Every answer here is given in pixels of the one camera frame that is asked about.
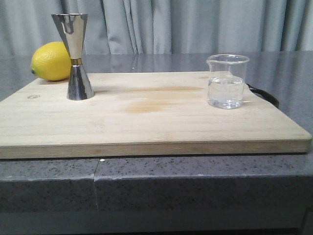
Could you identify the glass measuring beaker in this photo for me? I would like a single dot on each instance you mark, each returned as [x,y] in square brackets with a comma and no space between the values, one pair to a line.
[227,73]

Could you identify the steel double jigger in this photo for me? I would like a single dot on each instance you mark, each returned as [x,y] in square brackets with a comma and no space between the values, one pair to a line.
[71,28]

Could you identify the wooden cutting board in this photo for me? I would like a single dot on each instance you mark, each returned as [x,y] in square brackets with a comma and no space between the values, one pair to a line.
[131,114]

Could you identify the grey curtain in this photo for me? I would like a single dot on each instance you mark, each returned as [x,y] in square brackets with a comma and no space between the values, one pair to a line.
[162,26]

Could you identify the yellow lemon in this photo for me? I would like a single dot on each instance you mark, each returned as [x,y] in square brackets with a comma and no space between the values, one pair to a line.
[51,62]

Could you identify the black cutting board handle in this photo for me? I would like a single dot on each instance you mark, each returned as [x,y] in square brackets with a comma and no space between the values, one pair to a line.
[264,95]

